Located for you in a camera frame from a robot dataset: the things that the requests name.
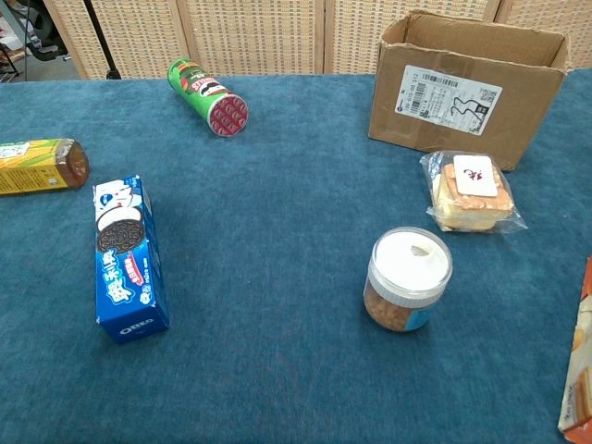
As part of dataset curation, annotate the yellow label drink bottle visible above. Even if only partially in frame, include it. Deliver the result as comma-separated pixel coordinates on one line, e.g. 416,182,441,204
0,137,91,197

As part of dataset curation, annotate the brown cardboard box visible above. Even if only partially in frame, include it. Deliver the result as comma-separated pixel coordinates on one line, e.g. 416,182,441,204
367,9,571,172

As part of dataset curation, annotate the blue Oreo cookie box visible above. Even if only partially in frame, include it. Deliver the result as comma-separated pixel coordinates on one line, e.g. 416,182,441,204
92,174,171,346

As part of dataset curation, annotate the orange snack package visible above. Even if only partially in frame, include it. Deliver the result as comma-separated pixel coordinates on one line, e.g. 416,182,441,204
557,256,592,444

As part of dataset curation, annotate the blue table cloth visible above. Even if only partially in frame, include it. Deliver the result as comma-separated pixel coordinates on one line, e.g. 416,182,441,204
0,68,592,444

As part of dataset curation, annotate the clear jar white lid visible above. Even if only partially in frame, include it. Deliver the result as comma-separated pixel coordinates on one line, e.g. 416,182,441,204
363,226,453,333

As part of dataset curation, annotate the green Pringles can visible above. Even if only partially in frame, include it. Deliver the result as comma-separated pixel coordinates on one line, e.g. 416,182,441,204
166,56,250,139

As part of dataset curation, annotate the wicker folding screen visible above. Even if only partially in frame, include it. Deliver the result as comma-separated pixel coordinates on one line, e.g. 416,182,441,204
42,0,592,80

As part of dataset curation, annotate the black tripod stand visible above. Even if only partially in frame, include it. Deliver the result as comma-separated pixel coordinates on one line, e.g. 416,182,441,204
82,0,122,80

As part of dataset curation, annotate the black office chair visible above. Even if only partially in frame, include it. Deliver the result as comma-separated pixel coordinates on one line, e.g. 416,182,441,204
0,0,71,80

